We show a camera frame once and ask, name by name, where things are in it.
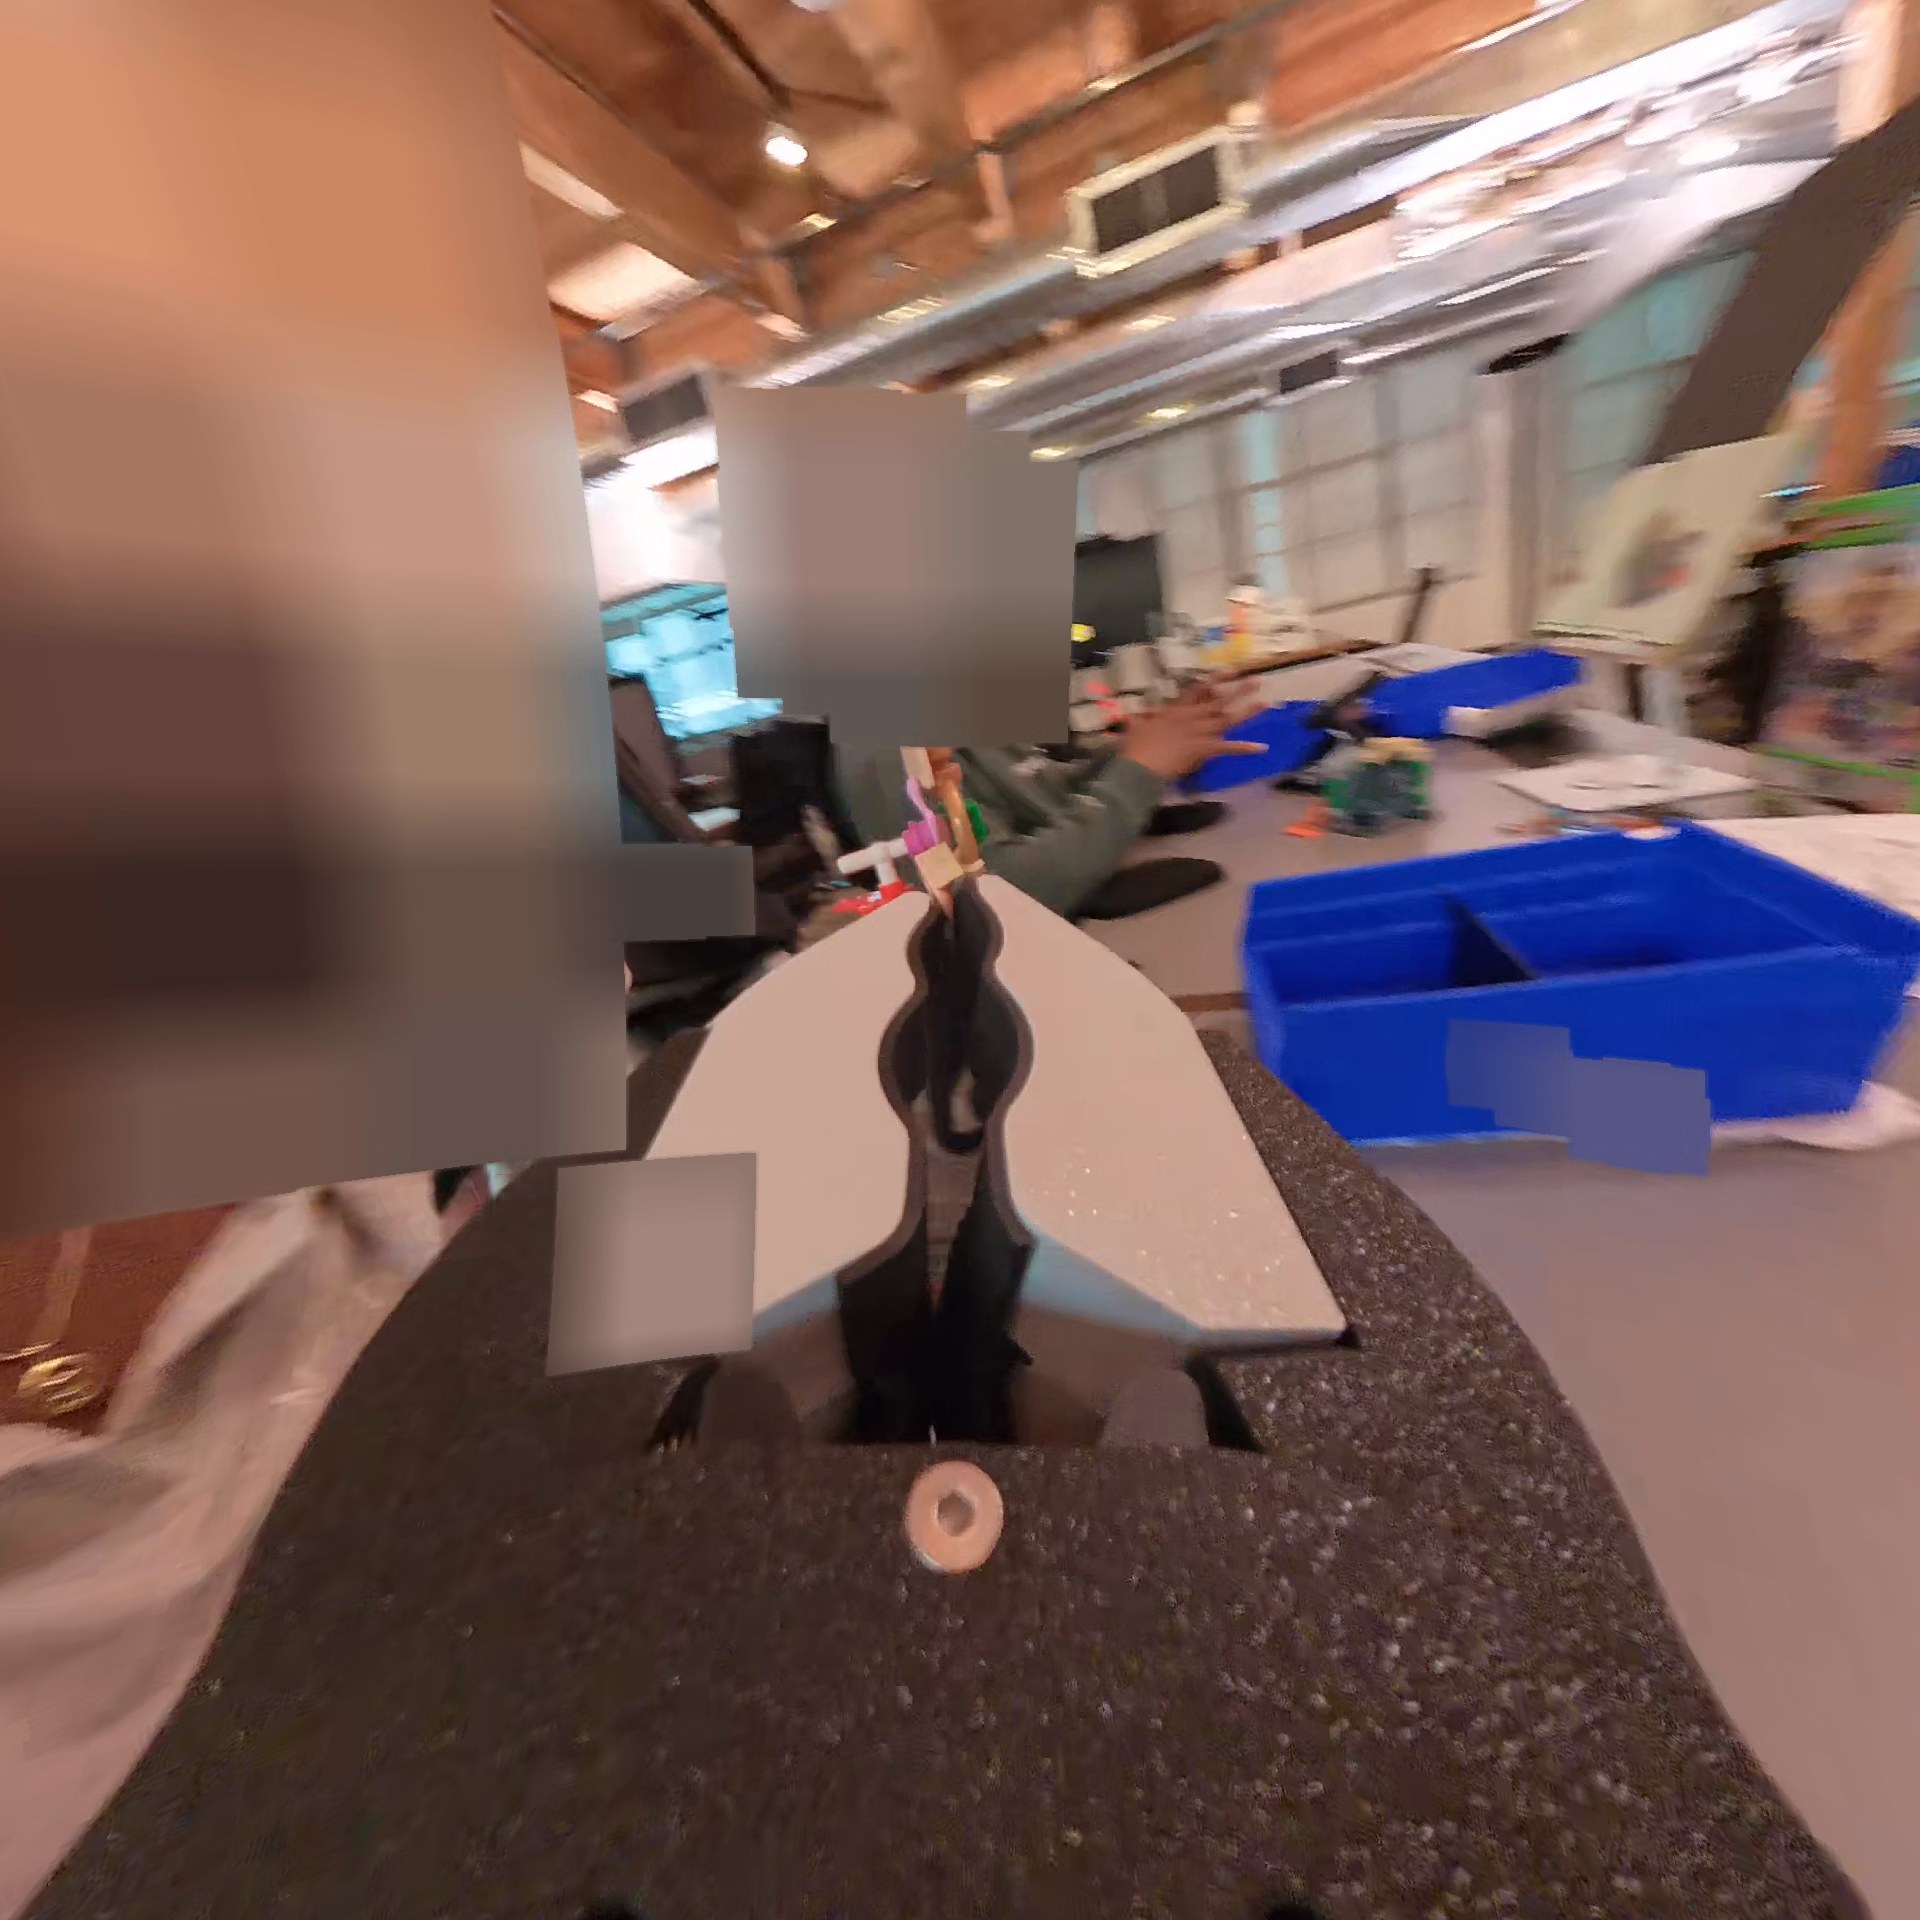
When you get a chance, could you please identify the open instruction booklet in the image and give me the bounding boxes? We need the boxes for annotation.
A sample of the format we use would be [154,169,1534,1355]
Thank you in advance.
[1495,752,1761,818]

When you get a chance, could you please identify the green toy set box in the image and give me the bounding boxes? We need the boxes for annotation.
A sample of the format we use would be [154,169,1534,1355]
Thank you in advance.
[1761,478,1920,783]

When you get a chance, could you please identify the dark brown slanted beam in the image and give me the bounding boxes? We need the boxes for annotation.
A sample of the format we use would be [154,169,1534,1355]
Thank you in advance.
[1645,142,1899,469]

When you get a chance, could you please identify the grey desk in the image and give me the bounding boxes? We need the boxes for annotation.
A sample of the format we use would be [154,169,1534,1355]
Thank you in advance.
[1111,638,1920,1920]

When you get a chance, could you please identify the small colourful toy brick assembly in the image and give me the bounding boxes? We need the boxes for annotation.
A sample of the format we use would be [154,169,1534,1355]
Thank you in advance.
[836,749,993,910]

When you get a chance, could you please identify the white paper under bin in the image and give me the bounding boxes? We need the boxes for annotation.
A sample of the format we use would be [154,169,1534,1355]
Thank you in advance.
[1709,1077,1920,1158]

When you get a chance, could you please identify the white air vent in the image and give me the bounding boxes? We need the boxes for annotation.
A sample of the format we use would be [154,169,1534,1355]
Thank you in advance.
[1063,132,1249,278]

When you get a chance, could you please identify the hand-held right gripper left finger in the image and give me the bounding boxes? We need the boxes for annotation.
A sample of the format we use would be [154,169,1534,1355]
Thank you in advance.
[647,905,922,1387]

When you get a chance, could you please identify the large blue plastic bin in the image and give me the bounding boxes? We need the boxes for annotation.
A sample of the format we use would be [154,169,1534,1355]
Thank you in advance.
[1238,820,1920,1152]

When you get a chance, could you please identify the shallow blue plastic bin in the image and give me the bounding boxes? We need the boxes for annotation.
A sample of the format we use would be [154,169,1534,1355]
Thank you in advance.
[1198,647,1590,794]

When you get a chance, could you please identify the toy brick building model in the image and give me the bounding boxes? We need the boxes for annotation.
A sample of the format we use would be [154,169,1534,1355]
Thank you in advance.
[1317,733,1435,838]

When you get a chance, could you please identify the black monitor screen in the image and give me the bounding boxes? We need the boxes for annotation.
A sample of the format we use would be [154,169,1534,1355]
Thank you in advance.
[1071,533,1165,651]

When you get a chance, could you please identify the white paper sheets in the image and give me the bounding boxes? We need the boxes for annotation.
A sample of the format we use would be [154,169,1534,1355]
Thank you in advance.
[1709,813,1920,905]

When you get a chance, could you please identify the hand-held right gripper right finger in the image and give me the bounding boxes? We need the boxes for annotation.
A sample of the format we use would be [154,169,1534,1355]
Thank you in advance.
[983,881,1349,1443]

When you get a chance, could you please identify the pale canvas painting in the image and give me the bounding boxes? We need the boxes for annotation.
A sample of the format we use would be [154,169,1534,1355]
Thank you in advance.
[1534,430,1796,651]

